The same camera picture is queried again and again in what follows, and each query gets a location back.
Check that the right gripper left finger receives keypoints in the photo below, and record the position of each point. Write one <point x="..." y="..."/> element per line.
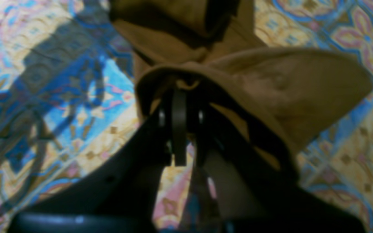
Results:
<point x="119" y="196"/>

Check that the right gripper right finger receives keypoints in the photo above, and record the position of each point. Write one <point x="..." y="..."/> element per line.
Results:
<point x="252" y="196"/>

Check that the brown t-shirt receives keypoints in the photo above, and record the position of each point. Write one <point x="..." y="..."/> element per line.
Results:
<point x="270" y="94"/>

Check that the patterned tablecloth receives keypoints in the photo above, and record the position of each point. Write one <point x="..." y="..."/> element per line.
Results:
<point x="67" y="103"/>

